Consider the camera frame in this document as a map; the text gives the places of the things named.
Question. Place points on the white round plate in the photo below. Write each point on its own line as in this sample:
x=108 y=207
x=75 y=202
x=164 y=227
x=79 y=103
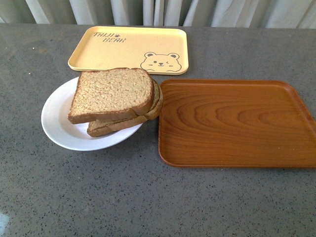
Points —
x=74 y=136

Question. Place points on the bread slice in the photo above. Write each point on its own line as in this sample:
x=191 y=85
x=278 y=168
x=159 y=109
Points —
x=119 y=93
x=100 y=128

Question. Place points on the brown wooden tray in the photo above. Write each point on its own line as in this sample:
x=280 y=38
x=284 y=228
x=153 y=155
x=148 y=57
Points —
x=235 y=123

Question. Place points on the yellow bear tray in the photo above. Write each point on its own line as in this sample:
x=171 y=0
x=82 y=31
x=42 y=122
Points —
x=159 y=51

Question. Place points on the white curtain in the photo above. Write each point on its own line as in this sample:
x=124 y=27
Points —
x=293 y=14

